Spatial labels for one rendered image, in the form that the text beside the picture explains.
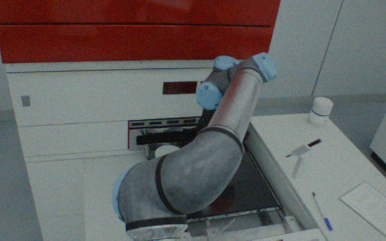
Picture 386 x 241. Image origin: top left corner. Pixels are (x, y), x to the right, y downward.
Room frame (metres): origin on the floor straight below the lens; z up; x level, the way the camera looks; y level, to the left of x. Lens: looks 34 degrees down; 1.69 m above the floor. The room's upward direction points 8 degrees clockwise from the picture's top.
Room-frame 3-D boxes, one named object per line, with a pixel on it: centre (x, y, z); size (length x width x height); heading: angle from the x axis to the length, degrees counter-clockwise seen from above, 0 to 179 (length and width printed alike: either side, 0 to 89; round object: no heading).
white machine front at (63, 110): (1.01, 0.18, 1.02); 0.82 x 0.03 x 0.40; 109
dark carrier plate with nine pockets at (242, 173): (0.87, -0.07, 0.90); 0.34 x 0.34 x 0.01; 19
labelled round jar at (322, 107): (1.17, -0.48, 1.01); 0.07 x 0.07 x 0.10
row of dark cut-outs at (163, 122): (1.06, 0.01, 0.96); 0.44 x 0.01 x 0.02; 109
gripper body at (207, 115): (0.96, -0.07, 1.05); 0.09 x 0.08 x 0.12; 72
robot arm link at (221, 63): (0.95, -0.07, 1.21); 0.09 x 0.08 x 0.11; 162
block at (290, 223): (0.68, -0.33, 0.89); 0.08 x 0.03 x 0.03; 19
